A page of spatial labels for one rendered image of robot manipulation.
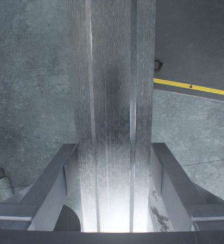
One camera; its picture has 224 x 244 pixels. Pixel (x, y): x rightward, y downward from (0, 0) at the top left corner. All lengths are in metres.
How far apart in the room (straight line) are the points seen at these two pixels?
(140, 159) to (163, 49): 0.46
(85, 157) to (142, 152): 0.05
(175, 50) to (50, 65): 0.59
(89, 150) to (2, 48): 0.94
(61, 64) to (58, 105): 0.21
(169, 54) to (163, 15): 0.11
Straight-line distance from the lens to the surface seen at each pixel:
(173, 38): 0.60
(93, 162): 0.16
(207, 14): 0.65
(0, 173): 1.19
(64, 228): 1.00
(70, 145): 0.16
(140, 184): 0.17
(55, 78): 0.93
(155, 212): 0.76
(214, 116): 1.04
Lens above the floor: 0.88
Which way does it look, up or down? 75 degrees down
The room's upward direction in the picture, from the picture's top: 175 degrees counter-clockwise
